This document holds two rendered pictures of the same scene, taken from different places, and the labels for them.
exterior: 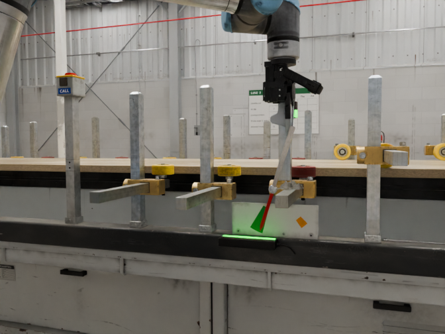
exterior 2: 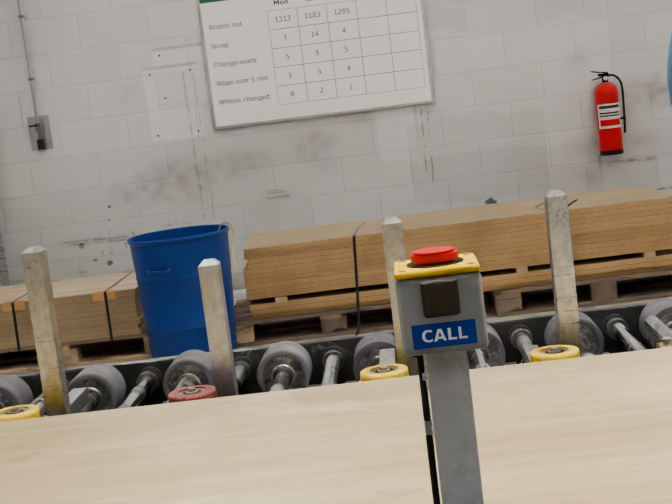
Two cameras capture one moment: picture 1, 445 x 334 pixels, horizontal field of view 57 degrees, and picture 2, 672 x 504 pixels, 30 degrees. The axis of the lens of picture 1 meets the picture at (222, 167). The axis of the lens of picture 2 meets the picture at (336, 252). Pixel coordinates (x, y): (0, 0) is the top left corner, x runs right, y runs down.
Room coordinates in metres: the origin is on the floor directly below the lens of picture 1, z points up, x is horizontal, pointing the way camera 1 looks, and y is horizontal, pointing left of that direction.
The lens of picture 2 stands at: (0.49, 0.88, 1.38)
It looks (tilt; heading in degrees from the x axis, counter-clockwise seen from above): 8 degrees down; 345
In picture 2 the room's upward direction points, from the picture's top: 7 degrees counter-clockwise
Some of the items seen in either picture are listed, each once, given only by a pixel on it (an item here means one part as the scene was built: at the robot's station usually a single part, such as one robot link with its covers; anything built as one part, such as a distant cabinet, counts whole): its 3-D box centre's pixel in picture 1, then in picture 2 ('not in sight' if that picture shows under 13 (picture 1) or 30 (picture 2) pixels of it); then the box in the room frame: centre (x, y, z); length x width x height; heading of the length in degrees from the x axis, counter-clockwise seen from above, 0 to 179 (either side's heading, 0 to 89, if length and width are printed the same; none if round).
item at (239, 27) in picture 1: (245, 14); not in sight; (1.13, -0.06, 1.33); 0.12 x 0.12 x 0.09; 16
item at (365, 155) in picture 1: (382, 155); not in sight; (1.16, -0.45, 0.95); 0.14 x 0.06 x 0.05; 72
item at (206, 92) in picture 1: (206, 161); not in sight; (1.32, 0.05, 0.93); 0.04 x 0.04 x 0.48; 72
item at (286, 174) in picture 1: (285, 180); not in sight; (1.24, -0.19, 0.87); 0.04 x 0.04 x 0.48; 72
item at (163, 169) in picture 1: (163, 179); not in sight; (1.49, 0.21, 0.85); 0.08 x 0.08 x 0.11
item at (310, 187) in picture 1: (293, 188); not in sight; (1.24, -0.21, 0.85); 0.14 x 0.06 x 0.05; 72
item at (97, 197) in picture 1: (135, 189); not in sight; (1.30, 0.28, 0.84); 0.44 x 0.03 x 0.04; 162
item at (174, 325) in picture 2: not in sight; (189, 293); (7.16, -0.04, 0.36); 0.59 x 0.57 x 0.73; 163
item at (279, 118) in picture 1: (280, 120); not in sight; (1.16, -0.16, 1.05); 0.06 x 0.03 x 0.09; 73
